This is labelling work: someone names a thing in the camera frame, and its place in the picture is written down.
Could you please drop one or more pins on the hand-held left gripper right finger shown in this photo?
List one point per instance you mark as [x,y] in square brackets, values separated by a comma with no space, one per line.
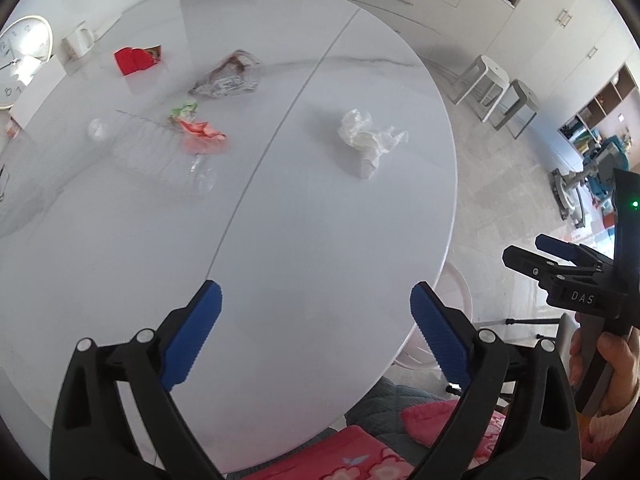
[440,335]

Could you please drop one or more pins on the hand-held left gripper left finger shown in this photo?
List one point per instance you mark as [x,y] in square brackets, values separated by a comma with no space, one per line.
[195,335]

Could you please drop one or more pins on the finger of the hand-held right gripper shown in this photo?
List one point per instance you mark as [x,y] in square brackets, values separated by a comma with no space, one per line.
[552,246]
[525,260]

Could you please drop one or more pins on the clear plastic bottle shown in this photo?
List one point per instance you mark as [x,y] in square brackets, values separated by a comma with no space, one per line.
[150,155]

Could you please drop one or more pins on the pink wrapper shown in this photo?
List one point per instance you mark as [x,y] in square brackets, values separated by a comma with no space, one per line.
[202,132]

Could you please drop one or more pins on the white tissue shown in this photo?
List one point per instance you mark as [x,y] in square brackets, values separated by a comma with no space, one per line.
[365,135]

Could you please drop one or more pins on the green paper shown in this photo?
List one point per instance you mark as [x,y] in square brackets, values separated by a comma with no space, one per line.
[184,110]

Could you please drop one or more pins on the clear plastic wrapper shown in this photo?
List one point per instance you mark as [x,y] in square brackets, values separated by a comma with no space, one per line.
[225,77]

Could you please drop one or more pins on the red and brown paper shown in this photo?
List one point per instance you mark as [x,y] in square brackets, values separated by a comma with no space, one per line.
[131,59]

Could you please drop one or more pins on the person's right forearm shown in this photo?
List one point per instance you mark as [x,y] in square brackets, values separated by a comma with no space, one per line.
[615,435]

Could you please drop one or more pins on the person's right hand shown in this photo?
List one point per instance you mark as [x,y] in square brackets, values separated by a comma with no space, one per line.
[625,375]

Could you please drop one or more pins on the floor cleaning machine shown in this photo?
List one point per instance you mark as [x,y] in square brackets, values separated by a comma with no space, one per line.
[575,190]

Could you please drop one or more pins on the thin black rod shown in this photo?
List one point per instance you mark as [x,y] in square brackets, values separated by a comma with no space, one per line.
[520,321]

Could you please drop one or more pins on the person's grey quilted pants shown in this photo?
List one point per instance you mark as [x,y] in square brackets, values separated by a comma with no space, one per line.
[385,405]

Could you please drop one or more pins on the open shelf with toys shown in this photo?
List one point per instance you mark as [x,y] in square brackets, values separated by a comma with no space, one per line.
[600,120]

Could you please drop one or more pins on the person's floral jacket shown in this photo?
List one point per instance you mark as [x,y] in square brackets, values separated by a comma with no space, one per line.
[360,455]

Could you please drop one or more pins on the white stool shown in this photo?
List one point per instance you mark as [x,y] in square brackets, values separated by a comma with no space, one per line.
[482,72]
[520,95]

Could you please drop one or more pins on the beige wardrobe cabinet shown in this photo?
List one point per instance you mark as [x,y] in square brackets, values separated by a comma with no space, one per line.
[560,45]

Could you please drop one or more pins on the white card box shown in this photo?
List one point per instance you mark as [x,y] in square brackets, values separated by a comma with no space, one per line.
[42,90]

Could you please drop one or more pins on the white mug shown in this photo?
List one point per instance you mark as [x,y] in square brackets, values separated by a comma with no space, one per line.
[77,42]

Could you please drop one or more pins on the white paper roll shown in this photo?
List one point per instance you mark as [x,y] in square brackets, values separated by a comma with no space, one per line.
[107,27]

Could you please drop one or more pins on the round white wall clock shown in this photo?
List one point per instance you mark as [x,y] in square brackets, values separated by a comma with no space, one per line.
[25,40]

